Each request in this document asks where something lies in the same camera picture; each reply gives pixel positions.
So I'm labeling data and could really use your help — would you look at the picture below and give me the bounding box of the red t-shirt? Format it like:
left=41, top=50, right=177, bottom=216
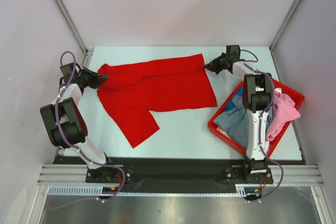
left=97, top=54, right=217, bottom=148

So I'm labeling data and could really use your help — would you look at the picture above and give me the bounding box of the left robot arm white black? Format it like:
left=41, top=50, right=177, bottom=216
left=40, top=63, right=116, bottom=183

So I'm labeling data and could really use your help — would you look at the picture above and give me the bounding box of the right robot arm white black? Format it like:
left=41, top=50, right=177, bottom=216
left=204, top=45, right=275, bottom=184

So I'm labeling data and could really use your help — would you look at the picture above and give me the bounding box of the blue t-shirt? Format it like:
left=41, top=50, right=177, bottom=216
left=225, top=87, right=243, bottom=111

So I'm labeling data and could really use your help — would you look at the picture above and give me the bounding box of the grey-blue t-shirt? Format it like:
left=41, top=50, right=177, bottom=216
left=213, top=95, right=272, bottom=148

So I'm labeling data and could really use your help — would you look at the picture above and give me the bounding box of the red plastic bin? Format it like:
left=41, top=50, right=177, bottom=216
left=208, top=80, right=305, bottom=161

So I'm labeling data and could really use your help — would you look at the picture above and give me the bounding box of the pink t-shirt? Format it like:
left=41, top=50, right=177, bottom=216
left=266, top=88, right=300, bottom=142

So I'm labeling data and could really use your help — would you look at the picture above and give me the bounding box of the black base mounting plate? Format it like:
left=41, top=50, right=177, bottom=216
left=52, top=157, right=274, bottom=193

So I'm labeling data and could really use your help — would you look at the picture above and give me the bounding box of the left aluminium corner post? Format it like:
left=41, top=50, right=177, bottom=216
left=53, top=0, right=93, bottom=56

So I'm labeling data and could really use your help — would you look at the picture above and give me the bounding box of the aluminium corner post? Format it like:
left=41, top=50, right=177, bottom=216
left=53, top=0, right=93, bottom=56
left=269, top=0, right=303, bottom=52

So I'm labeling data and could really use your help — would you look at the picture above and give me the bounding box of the aluminium front rail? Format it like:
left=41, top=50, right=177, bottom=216
left=37, top=164, right=324, bottom=186

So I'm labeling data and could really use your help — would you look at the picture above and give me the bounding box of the left grey cable duct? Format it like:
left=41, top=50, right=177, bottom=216
left=48, top=185, right=119, bottom=197

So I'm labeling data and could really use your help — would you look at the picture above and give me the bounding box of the grey cable duct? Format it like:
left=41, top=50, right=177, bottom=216
left=48, top=185, right=119, bottom=197
left=236, top=184, right=263, bottom=201

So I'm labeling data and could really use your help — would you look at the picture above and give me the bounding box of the right aluminium corner post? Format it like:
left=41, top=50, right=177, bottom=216
left=269, top=0, right=303, bottom=52

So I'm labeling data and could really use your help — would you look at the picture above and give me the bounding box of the right grey cable duct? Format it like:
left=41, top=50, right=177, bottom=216
left=236, top=184, right=263, bottom=201

